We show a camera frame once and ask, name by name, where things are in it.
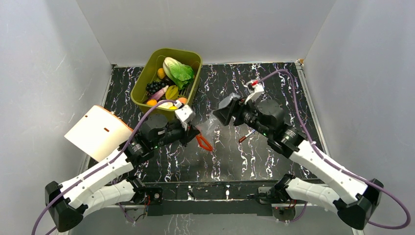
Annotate olive green plastic basket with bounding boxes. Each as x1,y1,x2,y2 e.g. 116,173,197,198
130,48,203,113

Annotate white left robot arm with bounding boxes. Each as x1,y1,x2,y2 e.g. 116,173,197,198
45,109,200,233

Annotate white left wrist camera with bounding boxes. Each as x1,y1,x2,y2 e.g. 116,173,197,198
174,100,196,130

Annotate orange toy fruit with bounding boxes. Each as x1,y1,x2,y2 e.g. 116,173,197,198
146,99,158,106

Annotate white round slice toy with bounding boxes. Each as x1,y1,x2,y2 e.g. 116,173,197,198
158,102,174,109

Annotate red cap marker pen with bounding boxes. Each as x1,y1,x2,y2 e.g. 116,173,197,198
238,130,256,143

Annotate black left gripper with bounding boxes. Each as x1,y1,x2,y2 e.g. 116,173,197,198
153,121,203,150

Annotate purple sweet potato toy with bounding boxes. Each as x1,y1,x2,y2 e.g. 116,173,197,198
148,86,169,101

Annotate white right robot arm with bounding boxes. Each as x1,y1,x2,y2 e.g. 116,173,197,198
213,96,383,230

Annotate yellow starfruit toy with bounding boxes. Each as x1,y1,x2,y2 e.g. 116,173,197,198
165,85,179,100

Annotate dark brown plum toy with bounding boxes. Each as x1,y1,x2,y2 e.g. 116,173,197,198
161,76,175,86

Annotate black grape bunch toy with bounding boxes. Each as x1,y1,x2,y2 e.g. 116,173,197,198
146,81,167,95

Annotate peach toy fruit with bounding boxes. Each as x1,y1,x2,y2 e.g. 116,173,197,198
178,97,187,104

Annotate green lettuce toy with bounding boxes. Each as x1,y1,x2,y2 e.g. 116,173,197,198
162,57,195,90

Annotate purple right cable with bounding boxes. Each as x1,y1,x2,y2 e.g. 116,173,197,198
257,69,412,230

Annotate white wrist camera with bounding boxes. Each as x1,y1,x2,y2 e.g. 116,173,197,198
244,80,264,104
174,100,196,130

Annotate yellow-orange tangerine toy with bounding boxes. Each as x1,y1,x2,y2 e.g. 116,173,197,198
157,68,166,80

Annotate clear zip bag orange zipper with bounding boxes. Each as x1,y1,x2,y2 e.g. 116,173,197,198
196,93,241,151

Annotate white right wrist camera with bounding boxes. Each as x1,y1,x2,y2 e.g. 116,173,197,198
244,80,264,104

